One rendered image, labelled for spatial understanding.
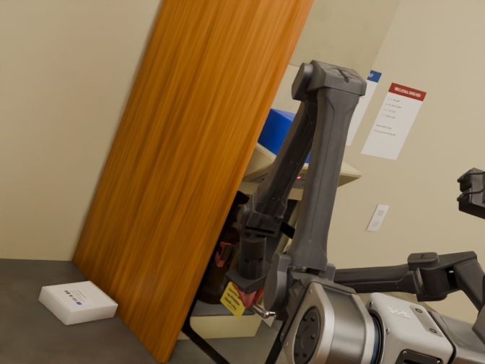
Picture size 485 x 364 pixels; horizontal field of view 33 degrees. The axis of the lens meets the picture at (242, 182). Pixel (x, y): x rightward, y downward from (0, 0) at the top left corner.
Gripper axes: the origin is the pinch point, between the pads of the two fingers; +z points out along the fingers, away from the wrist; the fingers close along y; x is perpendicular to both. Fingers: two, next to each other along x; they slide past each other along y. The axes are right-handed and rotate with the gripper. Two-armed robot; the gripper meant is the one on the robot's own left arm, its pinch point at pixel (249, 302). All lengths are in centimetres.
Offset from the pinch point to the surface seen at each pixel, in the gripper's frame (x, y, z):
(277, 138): -14.8, -19.9, -29.4
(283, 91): -21, -27, -37
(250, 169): -17.0, -13.8, -22.1
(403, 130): -53, -123, 22
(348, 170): -9.0, -40.3, -15.7
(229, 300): -8.8, -1.4, 6.4
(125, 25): -66, -13, -42
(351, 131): -56, -97, 14
